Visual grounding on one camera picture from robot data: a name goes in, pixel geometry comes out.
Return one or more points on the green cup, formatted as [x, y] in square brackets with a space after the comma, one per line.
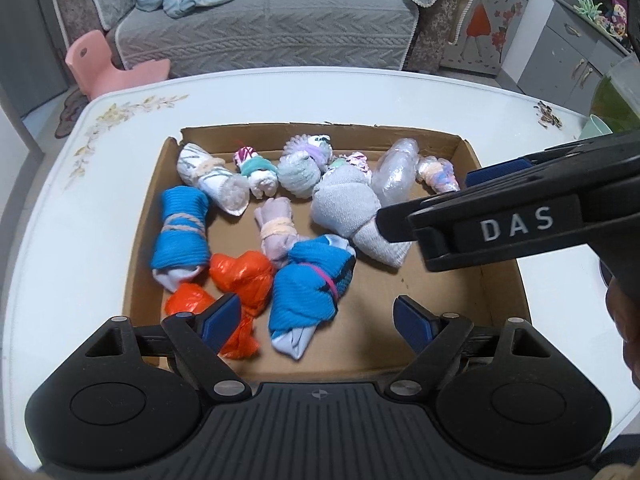
[595, 127]

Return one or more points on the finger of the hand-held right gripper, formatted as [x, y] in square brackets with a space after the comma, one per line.
[495, 175]
[400, 222]

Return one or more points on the grey cabinet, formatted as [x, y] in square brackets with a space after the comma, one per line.
[560, 55]

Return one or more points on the white sock roll teal band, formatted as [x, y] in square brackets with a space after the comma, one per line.
[257, 167]

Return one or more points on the blue sock roll beige band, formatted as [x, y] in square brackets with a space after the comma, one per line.
[180, 240]

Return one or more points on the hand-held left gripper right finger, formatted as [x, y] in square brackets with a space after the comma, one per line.
[412, 320]

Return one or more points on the brown cardboard box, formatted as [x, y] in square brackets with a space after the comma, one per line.
[380, 300]

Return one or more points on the blue sock roll pink band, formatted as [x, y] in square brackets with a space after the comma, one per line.
[305, 300]

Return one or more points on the green spiky toy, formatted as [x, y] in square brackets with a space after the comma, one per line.
[590, 9]

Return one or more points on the pastel striped sock roll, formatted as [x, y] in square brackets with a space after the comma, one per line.
[440, 175]

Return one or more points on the sunflower seed pile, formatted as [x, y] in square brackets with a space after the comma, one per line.
[549, 114]

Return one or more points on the pink plastic chair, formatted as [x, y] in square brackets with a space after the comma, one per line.
[110, 75]

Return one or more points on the grey covered sofa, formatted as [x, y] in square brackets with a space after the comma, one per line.
[275, 25]

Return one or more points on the orange plastic bag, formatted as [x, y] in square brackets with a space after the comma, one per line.
[240, 275]

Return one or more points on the white pink patterned sock roll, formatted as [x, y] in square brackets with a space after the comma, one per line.
[357, 162]

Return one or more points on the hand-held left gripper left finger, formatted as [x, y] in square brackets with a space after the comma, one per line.
[222, 317]

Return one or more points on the pale green purple sock roll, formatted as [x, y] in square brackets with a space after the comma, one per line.
[297, 175]

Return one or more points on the white grey patterned sock roll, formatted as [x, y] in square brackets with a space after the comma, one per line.
[210, 175]

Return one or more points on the lavender sock roll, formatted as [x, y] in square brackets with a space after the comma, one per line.
[275, 230]

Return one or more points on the clear plastic container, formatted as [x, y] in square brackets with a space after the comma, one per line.
[617, 95]

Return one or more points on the clear plastic bag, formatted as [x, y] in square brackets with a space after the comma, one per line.
[395, 175]

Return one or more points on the person's right hand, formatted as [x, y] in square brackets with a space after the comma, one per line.
[627, 330]

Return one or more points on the colourful toys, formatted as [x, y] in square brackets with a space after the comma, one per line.
[616, 22]

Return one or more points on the brown floor mat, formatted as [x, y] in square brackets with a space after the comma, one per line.
[70, 112]

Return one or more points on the large grey sock roll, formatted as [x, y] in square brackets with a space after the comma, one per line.
[345, 205]

